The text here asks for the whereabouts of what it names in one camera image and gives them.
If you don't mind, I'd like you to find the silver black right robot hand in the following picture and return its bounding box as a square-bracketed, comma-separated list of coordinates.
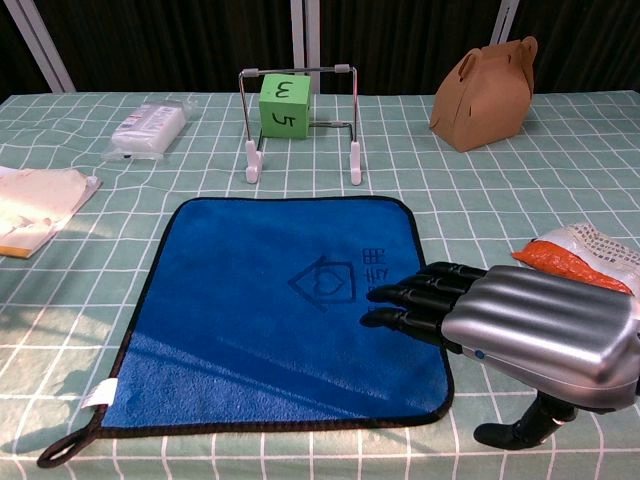
[360, 260, 640, 449]

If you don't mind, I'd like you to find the dark grey and blue cloth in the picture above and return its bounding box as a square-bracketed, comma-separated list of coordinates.
[37, 196, 455, 469]

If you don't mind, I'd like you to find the green checked tablecloth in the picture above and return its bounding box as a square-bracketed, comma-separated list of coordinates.
[0, 89, 640, 480]

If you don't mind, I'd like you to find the brown leather pouch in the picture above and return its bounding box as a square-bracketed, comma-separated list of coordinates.
[429, 35, 539, 152]

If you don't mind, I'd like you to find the green number card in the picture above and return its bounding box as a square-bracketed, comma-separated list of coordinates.
[258, 73, 312, 139]

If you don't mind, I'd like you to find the white packet in clear plastic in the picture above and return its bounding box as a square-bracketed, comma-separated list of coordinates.
[101, 98, 194, 164]

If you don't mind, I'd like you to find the black curtain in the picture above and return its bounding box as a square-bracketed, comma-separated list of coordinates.
[0, 0, 640, 97]

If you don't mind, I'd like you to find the cream paper package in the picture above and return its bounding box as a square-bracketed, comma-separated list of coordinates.
[0, 166, 104, 260]

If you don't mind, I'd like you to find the chrome wire rack stand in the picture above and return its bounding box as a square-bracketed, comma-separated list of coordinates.
[238, 63, 362, 186]

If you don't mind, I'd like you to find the white frame post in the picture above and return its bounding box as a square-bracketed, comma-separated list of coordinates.
[9, 0, 76, 93]
[489, 0, 522, 46]
[291, 0, 321, 94]

